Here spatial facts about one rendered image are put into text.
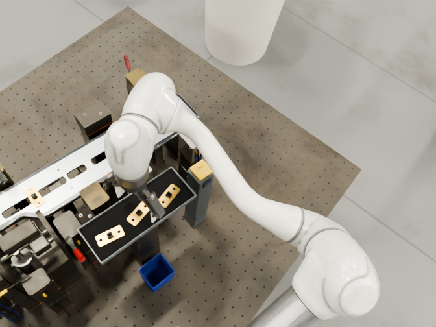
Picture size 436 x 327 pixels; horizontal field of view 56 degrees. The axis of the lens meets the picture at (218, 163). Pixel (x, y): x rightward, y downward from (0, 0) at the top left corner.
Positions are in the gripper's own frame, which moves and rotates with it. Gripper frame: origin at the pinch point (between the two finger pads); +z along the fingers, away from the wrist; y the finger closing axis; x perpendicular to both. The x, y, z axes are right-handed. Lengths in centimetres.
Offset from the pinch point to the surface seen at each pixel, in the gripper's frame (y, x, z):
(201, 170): -6.8, -24.8, 6.7
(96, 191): 19.4, 0.7, 14.7
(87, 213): 15.5, 8.8, 12.7
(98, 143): 36.4, -16.9, 22.6
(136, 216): -0.1, 1.4, 6.4
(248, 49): 51, -173, 105
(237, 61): 56, -170, 119
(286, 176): -29, -69, 53
